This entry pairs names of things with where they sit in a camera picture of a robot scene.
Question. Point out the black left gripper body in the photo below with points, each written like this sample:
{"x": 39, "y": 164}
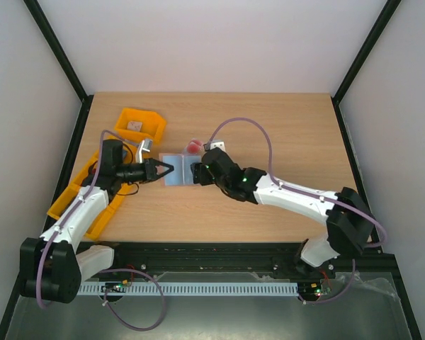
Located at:
{"x": 149, "y": 170}

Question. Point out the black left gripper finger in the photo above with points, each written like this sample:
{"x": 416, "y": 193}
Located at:
{"x": 158, "y": 164}
{"x": 161, "y": 172}

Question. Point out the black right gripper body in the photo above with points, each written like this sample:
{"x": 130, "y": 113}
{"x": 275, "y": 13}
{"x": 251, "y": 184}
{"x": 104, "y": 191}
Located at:
{"x": 198, "y": 173}

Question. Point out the pink card holder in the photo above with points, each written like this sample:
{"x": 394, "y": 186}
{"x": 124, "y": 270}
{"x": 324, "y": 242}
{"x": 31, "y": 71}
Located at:
{"x": 182, "y": 174}

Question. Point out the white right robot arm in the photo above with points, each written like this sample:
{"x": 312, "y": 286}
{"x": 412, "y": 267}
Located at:
{"x": 344, "y": 213}

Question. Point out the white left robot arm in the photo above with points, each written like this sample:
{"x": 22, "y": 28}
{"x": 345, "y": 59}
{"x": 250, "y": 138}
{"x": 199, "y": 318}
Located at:
{"x": 51, "y": 268}

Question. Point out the yellow bin top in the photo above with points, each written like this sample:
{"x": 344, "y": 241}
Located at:
{"x": 153, "y": 125}

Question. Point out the yellow bin bottom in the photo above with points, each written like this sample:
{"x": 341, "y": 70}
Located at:
{"x": 99, "y": 224}

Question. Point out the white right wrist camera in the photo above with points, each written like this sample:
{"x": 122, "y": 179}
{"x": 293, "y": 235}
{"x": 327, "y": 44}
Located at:
{"x": 220, "y": 144}

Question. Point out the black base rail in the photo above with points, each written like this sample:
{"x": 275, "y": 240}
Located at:
{"x": 278, "y": 260}

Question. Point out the black left frame post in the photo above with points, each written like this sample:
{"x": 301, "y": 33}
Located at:
{"x": 56, "y": 47}

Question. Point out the black frame post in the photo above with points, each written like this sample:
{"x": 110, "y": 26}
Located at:
{"x": 366, "y": 48}
{"x": 56, "y": 47}

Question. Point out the grey slotted cable duct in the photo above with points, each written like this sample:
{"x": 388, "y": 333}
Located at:
{"x": 191, "y": 289}

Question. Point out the black right frame post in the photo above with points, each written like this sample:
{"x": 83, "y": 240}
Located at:
{"x": 366, "y": 48}

